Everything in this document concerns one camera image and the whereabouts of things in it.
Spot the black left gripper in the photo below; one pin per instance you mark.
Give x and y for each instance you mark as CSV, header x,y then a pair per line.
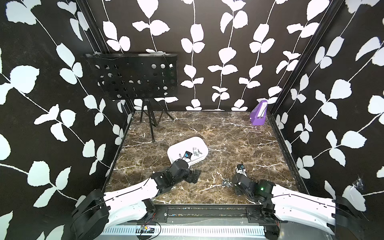
x,y
190,178

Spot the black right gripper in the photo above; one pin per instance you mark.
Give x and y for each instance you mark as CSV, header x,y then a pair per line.
x,y
236,190

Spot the pile of chrome sockets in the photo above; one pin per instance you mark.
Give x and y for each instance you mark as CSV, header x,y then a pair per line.
x,y
227,183

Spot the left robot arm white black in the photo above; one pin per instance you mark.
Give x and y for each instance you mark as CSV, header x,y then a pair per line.
x,y
100,211

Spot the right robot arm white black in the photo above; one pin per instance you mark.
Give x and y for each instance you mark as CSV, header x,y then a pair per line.
x,y
276,204

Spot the white plastic storage tray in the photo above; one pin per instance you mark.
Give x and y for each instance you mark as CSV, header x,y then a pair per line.
x,y
187,145

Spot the purple stapler box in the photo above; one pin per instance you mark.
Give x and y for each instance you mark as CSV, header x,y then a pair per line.
x,y
259,113

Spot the black music stand tripod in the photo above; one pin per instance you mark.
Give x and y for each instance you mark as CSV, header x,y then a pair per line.
x,y
147,109

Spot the black perforated music stand desk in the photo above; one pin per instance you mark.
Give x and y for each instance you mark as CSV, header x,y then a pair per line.
x,y
135,76

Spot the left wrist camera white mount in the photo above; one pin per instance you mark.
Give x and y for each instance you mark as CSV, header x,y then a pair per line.
x,y
187,157

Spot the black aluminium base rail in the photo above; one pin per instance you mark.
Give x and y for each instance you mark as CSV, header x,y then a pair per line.
x,y
218,215

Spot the white ribbed cable duct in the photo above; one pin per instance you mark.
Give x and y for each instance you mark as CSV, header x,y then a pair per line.
x,y
190,231

